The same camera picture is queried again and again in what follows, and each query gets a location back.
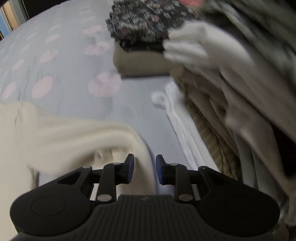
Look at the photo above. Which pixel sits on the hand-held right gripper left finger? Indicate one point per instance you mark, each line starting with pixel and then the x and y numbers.
pixel 131 168

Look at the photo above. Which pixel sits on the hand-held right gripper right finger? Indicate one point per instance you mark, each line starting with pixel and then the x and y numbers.
pixel 159 169

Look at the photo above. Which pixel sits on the cream knit sweater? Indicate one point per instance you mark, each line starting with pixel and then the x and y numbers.
pixel 57 139

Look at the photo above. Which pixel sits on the white ribbed cloth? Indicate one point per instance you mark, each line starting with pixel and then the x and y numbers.
pixel 182 129

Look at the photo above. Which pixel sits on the brown folded cloth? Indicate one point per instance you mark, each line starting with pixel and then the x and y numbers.
pixel 138 62

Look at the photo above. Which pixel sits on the pile of beige garments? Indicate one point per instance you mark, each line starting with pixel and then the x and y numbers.
pixel 242 104

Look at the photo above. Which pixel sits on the pink polka dot bedsheet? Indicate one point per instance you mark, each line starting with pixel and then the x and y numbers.
pixel 57 69

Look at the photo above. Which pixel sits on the white folded garment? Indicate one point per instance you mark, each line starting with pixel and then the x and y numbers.
pixel 196 46

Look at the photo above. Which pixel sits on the dark floral folded cloth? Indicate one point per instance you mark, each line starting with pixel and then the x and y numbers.
pixel 143 23

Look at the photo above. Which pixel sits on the grey green cloth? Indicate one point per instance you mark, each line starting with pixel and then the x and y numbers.
pixel 259 20

